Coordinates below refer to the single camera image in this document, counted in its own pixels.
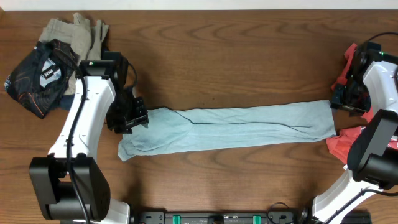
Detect navy blue folded garment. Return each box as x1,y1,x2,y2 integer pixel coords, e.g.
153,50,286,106
58,46,109,111

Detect red printed t-shirt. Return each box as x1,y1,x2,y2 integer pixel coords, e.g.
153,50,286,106
326,44,397,164

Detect khaki folded pants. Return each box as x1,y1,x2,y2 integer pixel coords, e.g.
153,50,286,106
38,12,110,96

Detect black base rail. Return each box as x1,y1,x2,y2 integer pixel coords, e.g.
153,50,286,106
60,210,373,224

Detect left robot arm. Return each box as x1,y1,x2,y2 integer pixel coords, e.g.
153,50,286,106
29,76,134,223

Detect black patterned shirt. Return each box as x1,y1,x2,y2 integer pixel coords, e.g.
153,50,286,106
4,39,79,119

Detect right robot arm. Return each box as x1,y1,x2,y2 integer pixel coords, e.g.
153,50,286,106
301,62,397,223

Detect light blue t-shirt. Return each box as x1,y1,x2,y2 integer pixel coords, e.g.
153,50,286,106
118,100,336,161

